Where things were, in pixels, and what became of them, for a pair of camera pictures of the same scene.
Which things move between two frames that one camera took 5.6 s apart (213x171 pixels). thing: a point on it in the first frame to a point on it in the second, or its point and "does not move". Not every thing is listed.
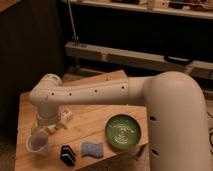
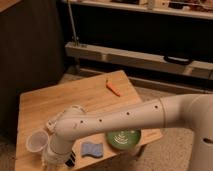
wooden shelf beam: [199, 68] does not move
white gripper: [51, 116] to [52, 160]
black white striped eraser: [67, 154] does not move
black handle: [177, 60] does not move
